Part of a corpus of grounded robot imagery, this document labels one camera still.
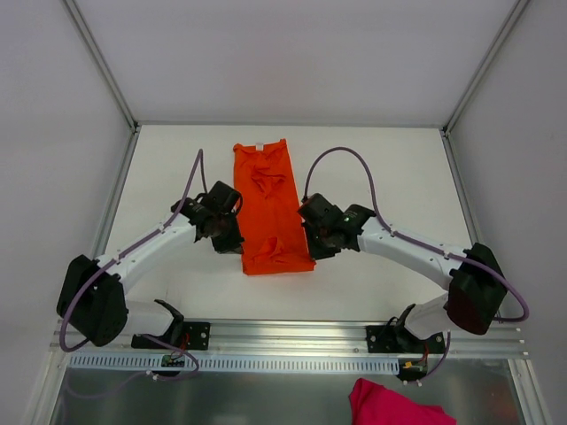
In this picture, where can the right aluminium frame post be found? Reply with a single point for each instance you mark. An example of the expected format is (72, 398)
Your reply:
(505, 30)

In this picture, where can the aluminium frame post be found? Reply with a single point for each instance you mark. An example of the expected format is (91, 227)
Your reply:
(505, 30)
(81, 25)

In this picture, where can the pink t-shirt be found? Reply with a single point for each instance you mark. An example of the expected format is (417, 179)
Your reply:
(372, 403)

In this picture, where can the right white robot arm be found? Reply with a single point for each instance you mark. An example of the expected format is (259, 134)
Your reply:
(470, 278)

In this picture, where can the left aluminium frame post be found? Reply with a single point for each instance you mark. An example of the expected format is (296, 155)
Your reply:
(81, 25)

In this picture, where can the aluminium mounting rail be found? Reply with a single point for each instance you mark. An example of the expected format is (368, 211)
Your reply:
(342, 338)

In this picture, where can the orange t-shirt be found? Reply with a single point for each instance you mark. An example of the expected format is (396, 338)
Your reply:
(274, 239)

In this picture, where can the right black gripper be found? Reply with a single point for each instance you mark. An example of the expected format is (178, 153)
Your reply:
(319, 244)

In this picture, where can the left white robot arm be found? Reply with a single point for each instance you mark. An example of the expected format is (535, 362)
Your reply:
(93, 299)

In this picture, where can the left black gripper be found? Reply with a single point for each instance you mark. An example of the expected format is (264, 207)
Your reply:
(228, 239)

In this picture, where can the slotted white cable duct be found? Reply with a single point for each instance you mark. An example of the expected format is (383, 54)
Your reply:
(235, 363)

